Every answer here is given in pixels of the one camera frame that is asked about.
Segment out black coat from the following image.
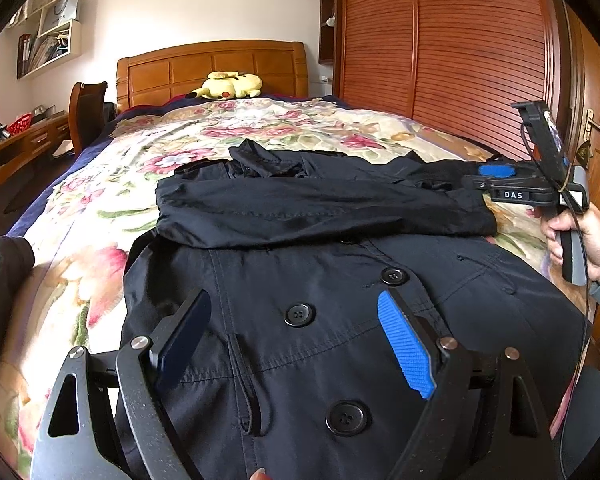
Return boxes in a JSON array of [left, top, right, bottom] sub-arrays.
[[120, 139, 588, 480]]

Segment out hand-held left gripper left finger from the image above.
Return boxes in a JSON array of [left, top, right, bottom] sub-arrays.
[[30, 289, 213, 480]]

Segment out black folders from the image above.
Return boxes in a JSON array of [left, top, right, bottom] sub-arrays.
[[17, 34, 34, 74]]

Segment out white wall shelf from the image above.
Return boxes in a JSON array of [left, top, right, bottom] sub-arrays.
[[15, 0, 88, 80]]

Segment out navy bed sheet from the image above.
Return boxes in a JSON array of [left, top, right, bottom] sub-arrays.
[[7, 95, 131, 236]]

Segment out dark wooden chair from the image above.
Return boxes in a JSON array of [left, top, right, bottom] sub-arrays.
[[69, 81, 117, 155]]

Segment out dark crumpled cloth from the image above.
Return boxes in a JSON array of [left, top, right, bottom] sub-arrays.
[[0, 234, 36, 322]]

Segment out wooden bed headboard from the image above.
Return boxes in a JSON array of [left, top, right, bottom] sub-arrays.
[[116, 40, 309, 113]]

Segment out wooden desk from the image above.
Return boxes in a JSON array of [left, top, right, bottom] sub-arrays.
[[0, 110, 76, 221]]

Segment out black cable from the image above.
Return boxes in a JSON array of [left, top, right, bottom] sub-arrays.
[[520, 120, 595, 480]]

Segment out yellow plush toy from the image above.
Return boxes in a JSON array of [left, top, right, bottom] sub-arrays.
[[189, 71, 264, 101]]

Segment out floral blanket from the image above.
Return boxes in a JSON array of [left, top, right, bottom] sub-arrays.
[[0, 96, 600, 471]]

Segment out white paper bag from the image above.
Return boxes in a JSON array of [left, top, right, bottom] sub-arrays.
[[40, 0, 81, 36]]

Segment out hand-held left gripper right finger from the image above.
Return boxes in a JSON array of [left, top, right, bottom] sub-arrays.
[[376, 287, 566, 480]]

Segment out wooden louvered wardrobe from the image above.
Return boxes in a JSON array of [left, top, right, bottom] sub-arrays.
[[332, 0, 581, 161]]

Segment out red basket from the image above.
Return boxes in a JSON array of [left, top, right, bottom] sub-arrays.
[[7, 114, 34, 136]]

